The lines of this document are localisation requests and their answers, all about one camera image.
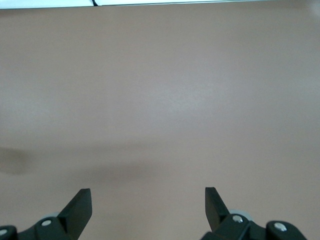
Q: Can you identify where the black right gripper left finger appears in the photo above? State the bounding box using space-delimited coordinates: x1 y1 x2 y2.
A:
15 188 94 240

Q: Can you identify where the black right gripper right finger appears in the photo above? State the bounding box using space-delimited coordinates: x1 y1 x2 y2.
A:
202 186 267 240

